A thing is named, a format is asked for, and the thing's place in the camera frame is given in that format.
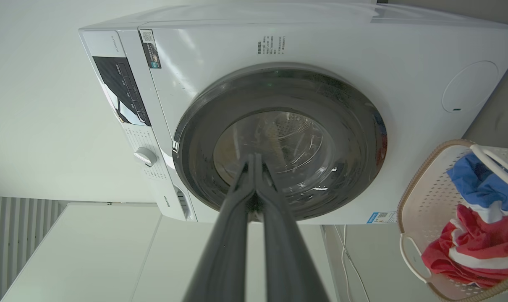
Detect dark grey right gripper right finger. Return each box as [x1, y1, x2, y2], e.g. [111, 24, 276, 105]
[254, 153, 330, 302]

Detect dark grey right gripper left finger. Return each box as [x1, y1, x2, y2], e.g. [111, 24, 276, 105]
[183, 154, 256, 302]

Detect black round glass washer door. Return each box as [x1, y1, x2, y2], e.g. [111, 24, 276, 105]
[173, 67, 388, 221]

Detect white front-load washing machine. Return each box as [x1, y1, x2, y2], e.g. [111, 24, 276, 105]
[79, 0, 508, 225]

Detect white detergent drawer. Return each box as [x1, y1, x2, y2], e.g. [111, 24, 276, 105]
[151, 178, 198, 222]

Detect blue energy label sticker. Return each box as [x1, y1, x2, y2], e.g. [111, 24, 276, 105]
[367, 211, 398, 224]

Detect white round control knob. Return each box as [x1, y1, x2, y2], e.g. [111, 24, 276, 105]
[133, 147, 158, 167]

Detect white cabinet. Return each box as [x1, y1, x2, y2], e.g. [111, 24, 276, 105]
[0, 203, 336, 302]

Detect white perforated laundry basket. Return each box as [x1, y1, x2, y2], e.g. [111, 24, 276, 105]
[397, 140, 508, 302]

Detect black washer display panel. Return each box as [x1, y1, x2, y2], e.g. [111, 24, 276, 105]
[92, 56, 151, 126]

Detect red and white garment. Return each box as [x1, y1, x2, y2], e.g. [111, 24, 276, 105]
[422, 204, 508, 288]

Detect blue and white garment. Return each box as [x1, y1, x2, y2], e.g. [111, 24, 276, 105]
[447, 152, 508, 224]

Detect white slatted panel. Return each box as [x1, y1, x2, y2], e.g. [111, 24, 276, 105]
[0, 196, 68, 302]

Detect dark QR code sticker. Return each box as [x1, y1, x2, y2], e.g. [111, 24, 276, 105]
[139, 29, 162, 70]

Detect round white filter cover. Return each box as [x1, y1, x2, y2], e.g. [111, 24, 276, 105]
[442, 61, 499, 114]

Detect thin white power cable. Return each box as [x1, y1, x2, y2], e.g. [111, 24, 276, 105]
[334, 224, 370, 302]

